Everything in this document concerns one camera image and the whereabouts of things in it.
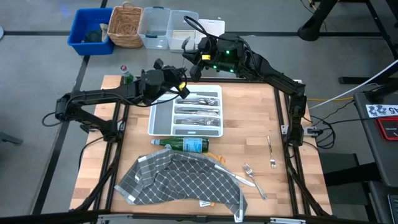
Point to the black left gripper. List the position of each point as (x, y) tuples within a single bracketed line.
[(174, 77)]

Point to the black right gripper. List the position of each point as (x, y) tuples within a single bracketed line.
[(224, 59)]

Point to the silver knife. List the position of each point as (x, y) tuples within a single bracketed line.
[(239, 179), (186, 111), (211, 112), (192, 109), (205, 110), (199, 112)]

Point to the silver fork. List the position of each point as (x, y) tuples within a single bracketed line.
[(199, 120), (208, 123), (186, 121), (216, 122), (271, 152), (247, 169)]

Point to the grey checked dish towel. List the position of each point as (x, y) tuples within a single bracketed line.
[(171, 180)]

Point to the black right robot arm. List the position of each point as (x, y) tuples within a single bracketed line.
[(280, 81)]

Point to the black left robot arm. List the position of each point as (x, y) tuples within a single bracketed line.
[(102, 93)]

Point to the clear plastic bin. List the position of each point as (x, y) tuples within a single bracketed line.
[(178, 34)]

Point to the white cutlery tray organizer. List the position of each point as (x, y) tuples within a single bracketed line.
[(163, 124)]

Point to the white plastic bin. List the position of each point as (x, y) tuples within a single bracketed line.
[(214, 26)]

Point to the green glass bottle blue label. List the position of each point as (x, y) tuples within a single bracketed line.
[(180, 144)]

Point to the clear bin with blue latch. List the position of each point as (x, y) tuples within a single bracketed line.
[(155, 21)]

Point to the green glass bottle red cap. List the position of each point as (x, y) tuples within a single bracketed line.
[(125, 72)]

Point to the orange cloth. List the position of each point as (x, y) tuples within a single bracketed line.
[(219, 159)]

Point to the wicker basket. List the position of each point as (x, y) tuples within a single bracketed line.
[(124, 26)]

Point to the black cloth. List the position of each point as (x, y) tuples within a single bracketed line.
[(92, 36)]

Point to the blue plastic bin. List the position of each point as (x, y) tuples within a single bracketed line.
[(77, 31)]

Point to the black stand leg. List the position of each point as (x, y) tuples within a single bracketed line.
[(314, 25)]

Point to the black floor bar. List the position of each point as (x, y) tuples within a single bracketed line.
[(357, 80)]

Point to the black desk foot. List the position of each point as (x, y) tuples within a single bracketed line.
[(339, 165)]

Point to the grey furniture foot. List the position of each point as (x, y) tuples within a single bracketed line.
[(11, 139)]

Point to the white printed label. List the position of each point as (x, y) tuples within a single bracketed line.
[(381, 111)]

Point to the red device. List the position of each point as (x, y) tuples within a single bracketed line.
[(388, 129)]

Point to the dark keyboard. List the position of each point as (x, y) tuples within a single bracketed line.
[(393, 208)]

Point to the black aluminium table frame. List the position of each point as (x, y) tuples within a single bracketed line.
[(273, 81)]

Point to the small silver frame bracket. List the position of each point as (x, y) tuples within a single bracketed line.
[(285, 129)]

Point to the silver metal bracket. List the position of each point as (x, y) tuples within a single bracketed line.
[(287, 221), (113, 218)]

